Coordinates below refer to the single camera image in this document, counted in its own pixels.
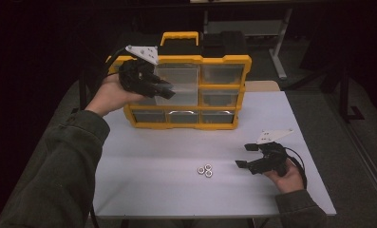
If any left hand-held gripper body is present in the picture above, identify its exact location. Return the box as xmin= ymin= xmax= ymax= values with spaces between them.
xmin=118 ymin=45 xmax=160 ymax=95

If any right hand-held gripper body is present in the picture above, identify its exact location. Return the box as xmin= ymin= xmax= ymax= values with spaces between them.
xmin=246 ymin=128 xmax=294 ymax=178

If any clear plastic drawer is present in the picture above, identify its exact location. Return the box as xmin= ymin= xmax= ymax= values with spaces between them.
xmin=153 ymin=64 xmax=200 ymax=107

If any yellow black organizer case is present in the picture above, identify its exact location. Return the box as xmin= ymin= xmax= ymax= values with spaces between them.
xmin=105 ymin=30 xmax=253 ymax=131

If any person's right hand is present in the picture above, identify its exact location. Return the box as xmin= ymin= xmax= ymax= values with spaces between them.
xmin=264 ymin=159 xmax=306 ymax=195

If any person's left hand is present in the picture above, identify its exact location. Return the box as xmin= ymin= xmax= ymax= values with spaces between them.
xmin=85 ymin=73 xmax=146 ymax=118

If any black metal stand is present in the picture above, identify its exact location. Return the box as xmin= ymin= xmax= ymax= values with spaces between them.
xmin=337 ymin=66 xmax=367 ymax=124
xmin=69 ymin=71 xmax=91 ymax=115

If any grid of clear drawers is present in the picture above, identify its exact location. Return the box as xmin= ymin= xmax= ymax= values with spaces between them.
xmin=113 ymin=64 xmax=246 ymax=124

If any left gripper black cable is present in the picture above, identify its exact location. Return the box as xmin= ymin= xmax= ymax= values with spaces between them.
xmin=89 ymin=47 xmax=130 ymax=228

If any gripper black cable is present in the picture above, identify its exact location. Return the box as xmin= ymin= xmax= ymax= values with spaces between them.
xmin=283 ymin=146 xmax=309 ymax=191
xmin=89 ymin=47 xmax=130 ymax=228

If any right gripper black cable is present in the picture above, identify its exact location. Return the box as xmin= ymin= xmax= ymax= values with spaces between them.
xmin=283 ymin=146 xmax=309 ymax=191

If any aluminium floor rail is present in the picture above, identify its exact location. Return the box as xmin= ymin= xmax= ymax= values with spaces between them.
xmin=322 ymin=93 xmax=377 ymax=212

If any white desk frame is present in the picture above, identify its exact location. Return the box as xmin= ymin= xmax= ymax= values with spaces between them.
xmin=203 ymin=8 xmax=294 ymax=81

